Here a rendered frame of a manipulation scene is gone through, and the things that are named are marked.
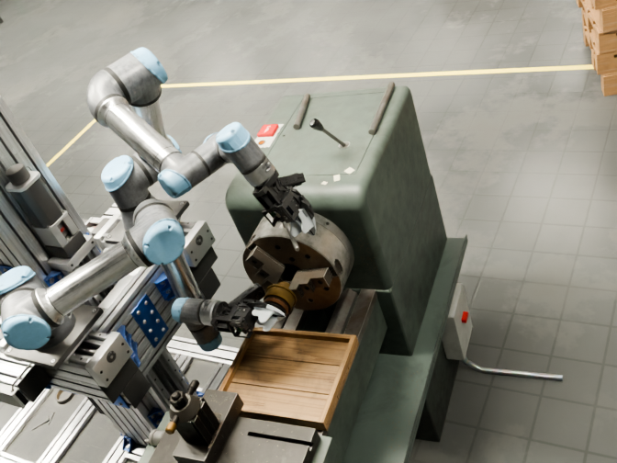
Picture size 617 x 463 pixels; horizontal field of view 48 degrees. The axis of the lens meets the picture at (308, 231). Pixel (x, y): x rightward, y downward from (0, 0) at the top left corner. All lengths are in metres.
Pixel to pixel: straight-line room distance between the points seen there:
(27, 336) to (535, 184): 2.75
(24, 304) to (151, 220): 0.39
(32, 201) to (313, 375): 0.96
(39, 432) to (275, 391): 1.64
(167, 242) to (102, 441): 1.51
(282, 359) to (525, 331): 1.36
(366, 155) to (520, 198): 1.81
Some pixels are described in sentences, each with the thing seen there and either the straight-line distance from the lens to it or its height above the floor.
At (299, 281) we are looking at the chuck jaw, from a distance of 1.97.
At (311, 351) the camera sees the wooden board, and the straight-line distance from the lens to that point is 2.09.
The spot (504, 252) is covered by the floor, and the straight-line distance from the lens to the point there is 3.50.
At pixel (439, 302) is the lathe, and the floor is 0.54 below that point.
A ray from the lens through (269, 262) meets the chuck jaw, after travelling 2.00.
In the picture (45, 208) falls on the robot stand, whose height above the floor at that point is 1.44.
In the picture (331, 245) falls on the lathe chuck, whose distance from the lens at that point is 1.97.
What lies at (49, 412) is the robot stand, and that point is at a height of 0.21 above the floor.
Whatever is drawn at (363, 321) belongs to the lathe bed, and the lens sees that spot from 2.13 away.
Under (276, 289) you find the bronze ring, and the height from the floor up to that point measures 1.12.
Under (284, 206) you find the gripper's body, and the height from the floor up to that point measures 1.44.
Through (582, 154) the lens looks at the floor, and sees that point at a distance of 4.04.
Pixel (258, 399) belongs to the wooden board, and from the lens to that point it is 2.04.
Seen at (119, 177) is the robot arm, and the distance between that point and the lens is 2.26.
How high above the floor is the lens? 2.40
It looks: 37 degrees down
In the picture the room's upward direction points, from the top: 22 degrees counter-clockwise
